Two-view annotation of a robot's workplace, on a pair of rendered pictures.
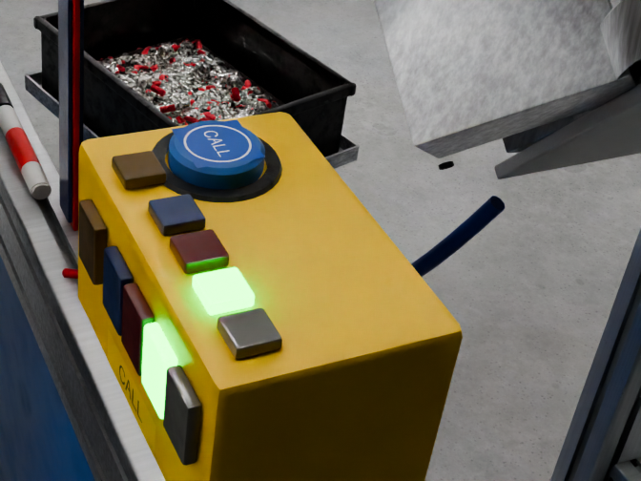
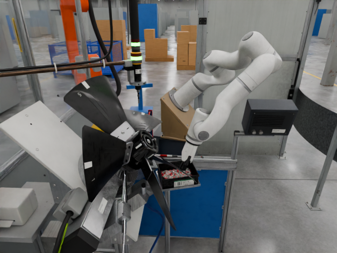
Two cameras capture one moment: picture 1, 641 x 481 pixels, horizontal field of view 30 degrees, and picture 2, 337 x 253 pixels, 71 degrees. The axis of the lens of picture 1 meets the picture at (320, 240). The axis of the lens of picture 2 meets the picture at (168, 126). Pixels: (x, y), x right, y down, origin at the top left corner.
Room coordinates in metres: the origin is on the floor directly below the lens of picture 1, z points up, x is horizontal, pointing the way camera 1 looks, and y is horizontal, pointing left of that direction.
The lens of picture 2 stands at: (1.47, -0.85, 1.69)
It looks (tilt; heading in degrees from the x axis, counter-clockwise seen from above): 25 degrees down; 124
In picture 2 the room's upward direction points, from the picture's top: straight up
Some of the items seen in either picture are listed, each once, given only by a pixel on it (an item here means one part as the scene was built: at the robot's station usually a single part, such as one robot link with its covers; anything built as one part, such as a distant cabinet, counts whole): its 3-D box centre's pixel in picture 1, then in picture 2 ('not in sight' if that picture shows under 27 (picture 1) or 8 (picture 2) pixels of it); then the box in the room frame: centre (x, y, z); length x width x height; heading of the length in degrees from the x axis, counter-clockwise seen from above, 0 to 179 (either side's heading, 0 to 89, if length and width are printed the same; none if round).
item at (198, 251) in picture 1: (198, 251); not in sight; (0.35, 0.04, 1.08); 0.02 x 0.02 x 0.01; 31
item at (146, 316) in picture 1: (137, 329); not in sight; (0.34, 0.06, 1.04); 0.02 x 0.01 x 0.03; 31
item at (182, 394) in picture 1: (181, 415); not in sight; (0.30, 0.04, 1.04); 0.02 x 0.01 x 0.03; 31
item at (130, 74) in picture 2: not in sight; (135, 72); (0.81, -0.14, 1.49); 0.09 x 0.07 x 0.10; 66
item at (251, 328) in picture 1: (249, 333); not in sight; (0.31, 0.02, 1.08); 0.02 x 0.02 x 0.01; 31
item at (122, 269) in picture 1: (117, 290); not in sight; (0.36, 0.08, 1.04); 0.02 x 0.01 x 0.03; 31
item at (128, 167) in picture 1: (138, 170); not in sight; (0.40, 0.08, 1.08); 0.02 x 0.02 x 0.01; 31
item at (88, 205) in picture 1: (93, 241); not in sight; (0.39, 0.09, 1.04); 0.02 x 0.01 x 0.03; 31
